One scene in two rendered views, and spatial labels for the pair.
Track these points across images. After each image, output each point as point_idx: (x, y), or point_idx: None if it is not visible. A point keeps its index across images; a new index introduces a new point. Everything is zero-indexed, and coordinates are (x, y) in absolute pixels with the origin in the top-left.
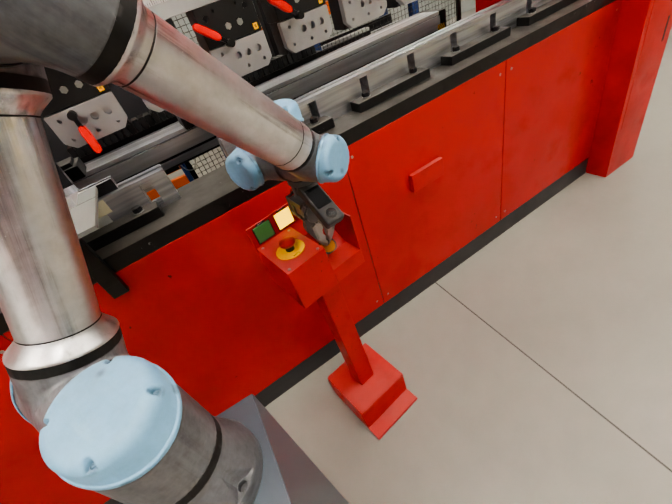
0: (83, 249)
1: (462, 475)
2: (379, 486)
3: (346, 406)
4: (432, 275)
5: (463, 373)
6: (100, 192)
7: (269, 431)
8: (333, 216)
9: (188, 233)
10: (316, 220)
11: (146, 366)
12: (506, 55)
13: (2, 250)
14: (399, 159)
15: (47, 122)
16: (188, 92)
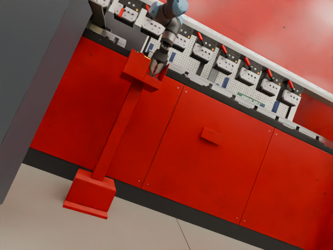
0: None
1: (83, 247)
2: (31, 210)
3: (67, 193)
4: (177, 209)
5: (146, 236)
6: (104, 28)
7: (86, 8)
8: (164, 47)
9: (112, 50)
10: (157, 57)
11: None
12: (275, 125)
13: None
14: (203, 115)
15: (117, 3)
16: None
